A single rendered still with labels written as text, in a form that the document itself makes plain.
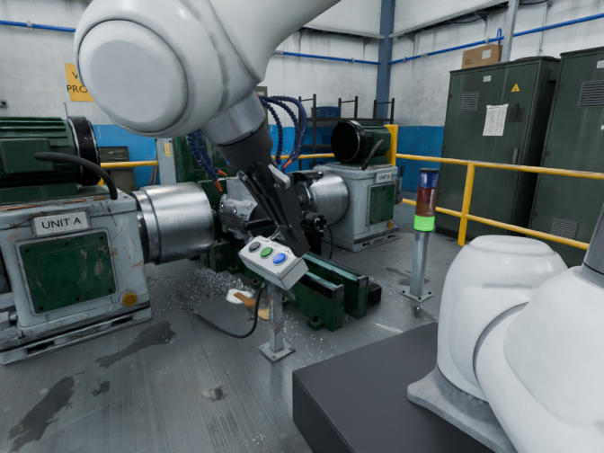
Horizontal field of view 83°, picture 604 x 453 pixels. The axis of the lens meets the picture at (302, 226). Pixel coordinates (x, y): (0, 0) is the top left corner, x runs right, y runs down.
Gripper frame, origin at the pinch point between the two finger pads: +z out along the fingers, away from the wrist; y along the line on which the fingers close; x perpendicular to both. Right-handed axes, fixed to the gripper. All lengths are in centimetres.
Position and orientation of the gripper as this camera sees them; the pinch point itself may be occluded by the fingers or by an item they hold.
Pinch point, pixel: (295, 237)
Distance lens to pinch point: 59.2
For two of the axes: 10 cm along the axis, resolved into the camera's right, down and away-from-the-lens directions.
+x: -6.8, 6.2, -3.9
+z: 3.7, 7.5, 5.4
